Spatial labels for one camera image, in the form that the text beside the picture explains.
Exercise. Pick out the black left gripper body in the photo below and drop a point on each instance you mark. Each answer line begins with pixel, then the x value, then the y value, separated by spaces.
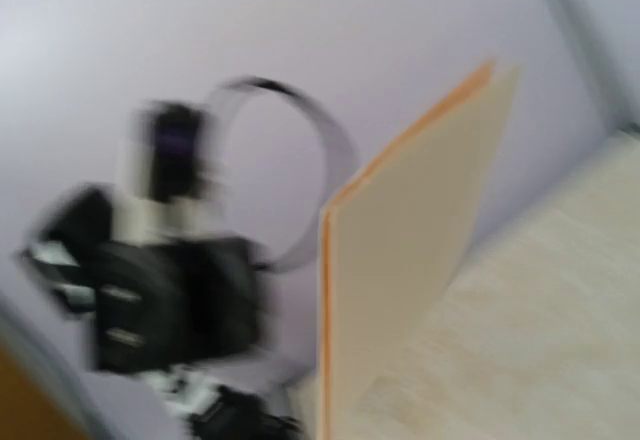
pixel 152 306

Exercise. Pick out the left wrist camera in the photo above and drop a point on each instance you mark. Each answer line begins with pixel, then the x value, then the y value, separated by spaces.
pixel 162 158

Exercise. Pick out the right aluminium frame post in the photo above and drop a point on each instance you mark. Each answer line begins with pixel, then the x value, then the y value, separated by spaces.
pixel 604 79

